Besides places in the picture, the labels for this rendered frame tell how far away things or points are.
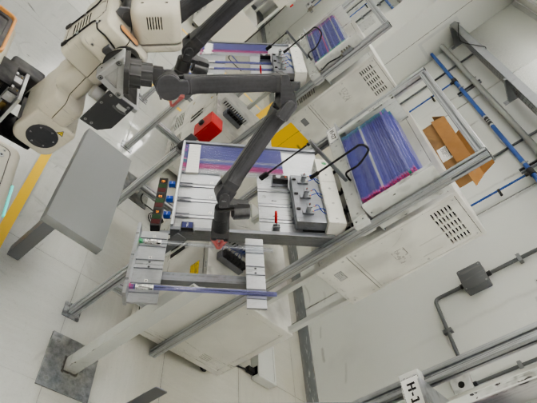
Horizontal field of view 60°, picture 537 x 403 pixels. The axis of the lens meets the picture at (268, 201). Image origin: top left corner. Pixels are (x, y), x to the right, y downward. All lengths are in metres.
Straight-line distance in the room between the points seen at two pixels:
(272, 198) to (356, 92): 1.36
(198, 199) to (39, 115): 0.77
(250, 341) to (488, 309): 1.54
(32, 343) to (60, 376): 0.18
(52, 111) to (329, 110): 2.08
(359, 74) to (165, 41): 1.92
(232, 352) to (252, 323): 0.28
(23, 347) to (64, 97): 1.08
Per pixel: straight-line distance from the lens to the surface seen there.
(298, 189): 2.18
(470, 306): 3.33
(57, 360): 2.31
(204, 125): 2.84
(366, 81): 3.30
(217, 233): 1.70
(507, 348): 1.49
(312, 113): 3.33
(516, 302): 3.25
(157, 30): 1.55
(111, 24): 1.52
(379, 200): 1.93
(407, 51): 5.24
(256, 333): 2.53
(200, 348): 2.64
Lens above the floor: 1.82
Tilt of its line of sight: 22 degrees down
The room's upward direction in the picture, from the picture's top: 56 degrees clockwise
